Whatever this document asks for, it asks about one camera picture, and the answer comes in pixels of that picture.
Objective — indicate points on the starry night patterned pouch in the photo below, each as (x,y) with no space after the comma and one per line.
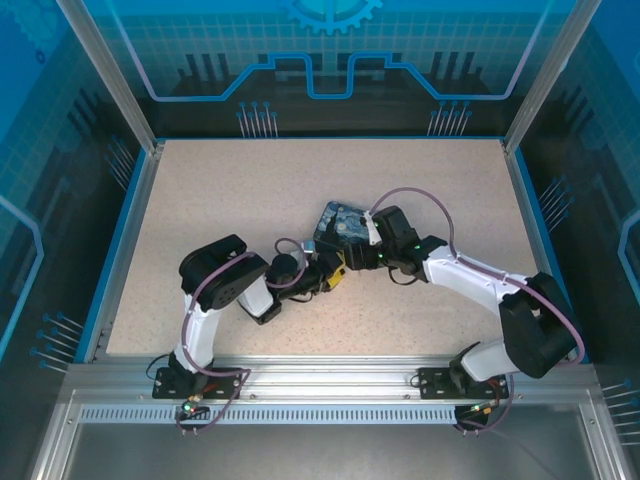
(335,225)

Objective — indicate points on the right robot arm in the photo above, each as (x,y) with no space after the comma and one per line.
(470,277)

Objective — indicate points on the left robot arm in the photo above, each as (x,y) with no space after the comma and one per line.
(220,280)

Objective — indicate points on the blue table edge strip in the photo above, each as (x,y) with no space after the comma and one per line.
(107,250)
(552,250)

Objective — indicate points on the small lit connector board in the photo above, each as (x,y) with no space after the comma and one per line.
(192,406)
(482,410)

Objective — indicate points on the grey metal shelf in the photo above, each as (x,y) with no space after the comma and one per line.
(325,450)

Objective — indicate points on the aluminium mounting rail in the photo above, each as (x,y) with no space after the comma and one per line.
(325,372)

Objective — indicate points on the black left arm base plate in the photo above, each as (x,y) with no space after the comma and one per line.
(222,372)

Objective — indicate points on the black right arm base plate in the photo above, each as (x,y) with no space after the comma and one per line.
(432,382)

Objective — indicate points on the aluminium table side rail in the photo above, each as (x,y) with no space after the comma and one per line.
(537,250)
(130,240)

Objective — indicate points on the aluminium frame post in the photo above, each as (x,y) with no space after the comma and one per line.
(115,85)
(545,75)

